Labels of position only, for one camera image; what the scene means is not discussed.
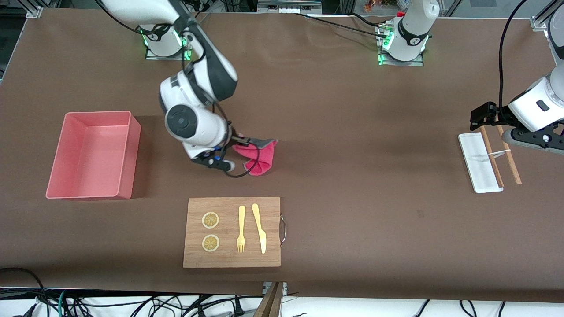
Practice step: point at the white band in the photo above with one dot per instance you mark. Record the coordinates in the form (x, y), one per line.
(500, 153)

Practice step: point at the pink plastic bin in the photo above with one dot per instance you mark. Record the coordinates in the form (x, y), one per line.
(92, 154)

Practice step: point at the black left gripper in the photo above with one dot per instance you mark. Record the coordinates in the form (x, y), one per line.
(497, 114)

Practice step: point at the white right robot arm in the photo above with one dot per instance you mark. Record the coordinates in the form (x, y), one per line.
(198, 123)

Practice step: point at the brown wooden chopstick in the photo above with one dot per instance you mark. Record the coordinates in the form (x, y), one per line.
(492, 159)
(511, 159)

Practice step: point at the yellow plastic fork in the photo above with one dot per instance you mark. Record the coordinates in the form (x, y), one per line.
(241, 220)

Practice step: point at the aluminium frame corner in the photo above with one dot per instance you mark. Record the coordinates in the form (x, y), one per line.
(543, 20)
(33, 9)

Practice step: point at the white rectangular tray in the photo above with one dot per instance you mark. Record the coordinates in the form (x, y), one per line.
(476, 163)

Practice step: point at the pink and grey cloth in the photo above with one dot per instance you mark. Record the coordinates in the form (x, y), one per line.
(262, 160)

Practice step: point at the yellow plastic knife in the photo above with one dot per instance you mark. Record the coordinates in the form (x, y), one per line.
(260, 229)

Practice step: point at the lemon slice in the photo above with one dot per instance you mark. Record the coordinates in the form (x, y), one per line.
(210, 220)
(210, 243)

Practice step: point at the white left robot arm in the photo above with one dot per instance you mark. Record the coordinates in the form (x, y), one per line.
(412, 26)

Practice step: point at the wooden cutting board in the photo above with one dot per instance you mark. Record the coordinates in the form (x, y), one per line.
(194, 253)

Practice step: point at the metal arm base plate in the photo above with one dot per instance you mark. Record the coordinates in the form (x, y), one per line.
(401, 62)
(152, 56)

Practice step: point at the grey power strip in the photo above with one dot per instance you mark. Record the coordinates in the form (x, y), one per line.
(288, 6)

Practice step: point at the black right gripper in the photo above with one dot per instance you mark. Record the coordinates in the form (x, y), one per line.
(234, 139)

